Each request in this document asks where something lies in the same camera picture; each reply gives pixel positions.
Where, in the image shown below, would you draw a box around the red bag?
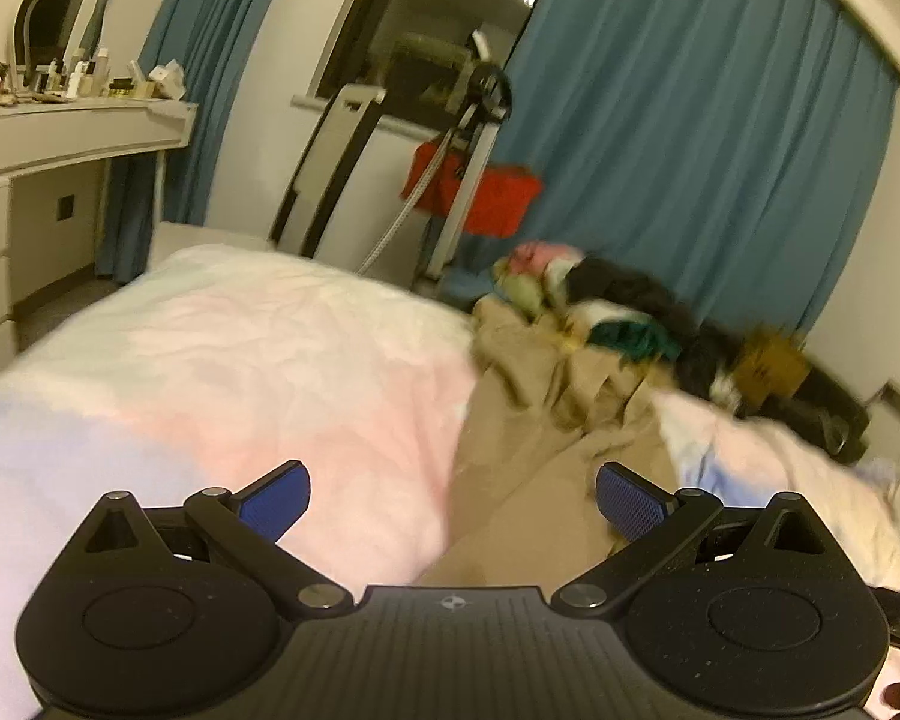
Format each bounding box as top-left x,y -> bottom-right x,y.
400,138 -> 545,238

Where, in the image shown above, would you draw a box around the tissue box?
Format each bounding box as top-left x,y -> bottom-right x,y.
148,62 -> 190,100

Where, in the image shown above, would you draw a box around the treadmill exercise machine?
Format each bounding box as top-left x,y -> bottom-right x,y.
351,28 -> 516,280

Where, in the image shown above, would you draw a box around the black garment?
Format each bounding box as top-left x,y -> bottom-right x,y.
561,258 -> 737,395

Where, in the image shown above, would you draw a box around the white dressing desk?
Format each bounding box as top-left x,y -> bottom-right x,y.
0,100 -> 200,374

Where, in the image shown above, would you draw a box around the dark window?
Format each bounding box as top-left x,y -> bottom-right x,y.
310,0 -> 572,137

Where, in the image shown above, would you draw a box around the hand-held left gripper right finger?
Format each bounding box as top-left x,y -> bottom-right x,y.
554,462 -> 846,614

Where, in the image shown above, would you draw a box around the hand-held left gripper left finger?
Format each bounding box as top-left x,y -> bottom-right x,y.
58,459 -> 355,615

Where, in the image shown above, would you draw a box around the group of cosmetic bottles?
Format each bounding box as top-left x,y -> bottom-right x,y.
30,47 -> 147,100

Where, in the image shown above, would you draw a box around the bed with pastel sheet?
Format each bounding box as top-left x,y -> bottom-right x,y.
0,243 -> 900,720

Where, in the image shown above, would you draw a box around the white folded board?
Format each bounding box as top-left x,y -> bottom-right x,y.
268,85 -> 389,262

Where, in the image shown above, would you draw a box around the yellow cloth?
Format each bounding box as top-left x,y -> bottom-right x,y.
493,268 -> 567,320

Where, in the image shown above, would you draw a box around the narrow blue curtain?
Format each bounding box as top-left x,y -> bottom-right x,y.
93,0 -> 302,280

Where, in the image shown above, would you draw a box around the tan pants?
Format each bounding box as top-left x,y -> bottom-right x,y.
418,298 -> 685,587

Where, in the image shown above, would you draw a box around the green garment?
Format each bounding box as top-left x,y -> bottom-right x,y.
591,321 -> 682,362

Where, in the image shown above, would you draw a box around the wavy black-framed mirror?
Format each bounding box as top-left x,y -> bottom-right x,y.
13,0 -> 123,89

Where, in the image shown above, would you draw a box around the wide blue curtain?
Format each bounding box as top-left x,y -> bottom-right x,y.
450,0 -> 900,407

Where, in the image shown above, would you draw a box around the pink garment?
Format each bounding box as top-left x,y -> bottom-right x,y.
511,240 -> 575,280

